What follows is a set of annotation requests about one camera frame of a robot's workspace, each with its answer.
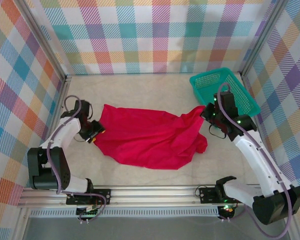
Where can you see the red t-shirt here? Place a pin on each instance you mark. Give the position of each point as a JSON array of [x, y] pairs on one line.
[[145, 135]]

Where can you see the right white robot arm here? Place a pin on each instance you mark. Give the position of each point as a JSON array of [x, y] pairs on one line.
[[255, 155]]

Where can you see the teal plastic mesh basket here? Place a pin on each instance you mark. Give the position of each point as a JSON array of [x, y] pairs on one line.
[[210, 80]]

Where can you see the aluminium side rail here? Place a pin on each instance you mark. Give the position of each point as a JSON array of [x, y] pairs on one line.
[[63, 83], [258, 130]]

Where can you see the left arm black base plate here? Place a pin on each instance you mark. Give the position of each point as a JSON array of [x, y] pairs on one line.
[[105, 193]]

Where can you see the aluminium frame post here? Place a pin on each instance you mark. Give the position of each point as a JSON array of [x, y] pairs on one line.
[[43, 37], [262, 37]]

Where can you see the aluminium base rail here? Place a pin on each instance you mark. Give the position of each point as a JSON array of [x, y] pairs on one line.
[[152, 196]]

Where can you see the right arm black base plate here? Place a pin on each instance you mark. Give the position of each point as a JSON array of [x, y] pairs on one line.
[[206, 195]]

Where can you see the aluminium frame leg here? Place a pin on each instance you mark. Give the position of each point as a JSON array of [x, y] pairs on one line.
[[293, 230], [20, 225]]

